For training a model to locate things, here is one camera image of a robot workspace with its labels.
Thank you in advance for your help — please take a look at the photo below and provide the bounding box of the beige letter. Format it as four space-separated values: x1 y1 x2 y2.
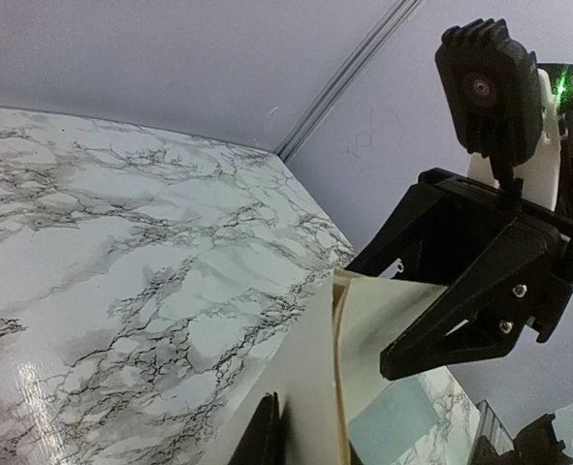
201 269 445 464

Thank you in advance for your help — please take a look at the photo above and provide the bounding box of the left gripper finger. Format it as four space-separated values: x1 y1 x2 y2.
232 392 281 465

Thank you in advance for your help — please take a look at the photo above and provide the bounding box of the blue-grey envelope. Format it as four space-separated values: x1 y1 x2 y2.
348 376 440 465

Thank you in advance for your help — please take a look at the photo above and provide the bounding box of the aluminium front rail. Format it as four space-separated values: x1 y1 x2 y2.
475 400 573 458

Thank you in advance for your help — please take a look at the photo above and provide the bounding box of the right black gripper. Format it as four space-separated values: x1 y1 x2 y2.
346 169 573 380

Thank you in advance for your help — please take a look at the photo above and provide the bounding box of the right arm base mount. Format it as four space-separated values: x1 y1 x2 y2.
469 414 573 465

